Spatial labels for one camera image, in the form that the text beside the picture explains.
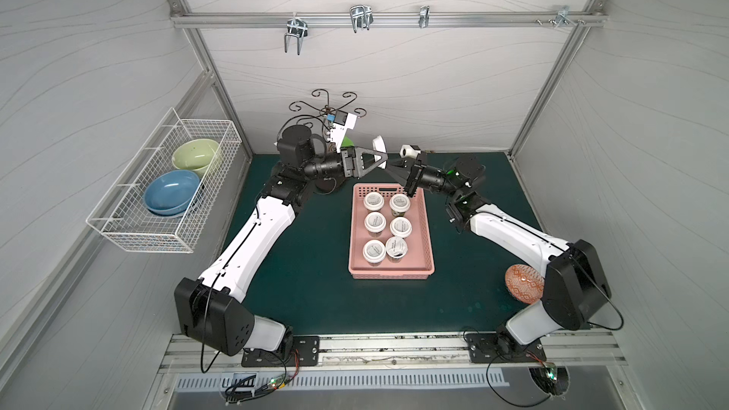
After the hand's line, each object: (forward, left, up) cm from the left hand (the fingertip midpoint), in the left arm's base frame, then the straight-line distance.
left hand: (383, 159), depth 62 cm
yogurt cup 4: (-4, -5, -35) cm, 36 cm away
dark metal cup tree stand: (+39, +21, -10) cm, 45 cm away
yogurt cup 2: (+12, -6, -34) cm, 37 cm away
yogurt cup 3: (-6, +2, -35) cm, 35 cm away
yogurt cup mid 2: (+3, -7, -35) cm, 36 cm away
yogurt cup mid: (+5, +2, -34) cm, 35 cm away
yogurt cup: (+13, +2, -34) cm, 37 cm away
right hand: (0, +1, -1) cm, 1 cm away
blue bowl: (-5, +50, -7) cm, 51 cm away
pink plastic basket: (-6, -12, -41) cm, 44 cm away
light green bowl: (+8, +49, -7) cm, 51 cm away
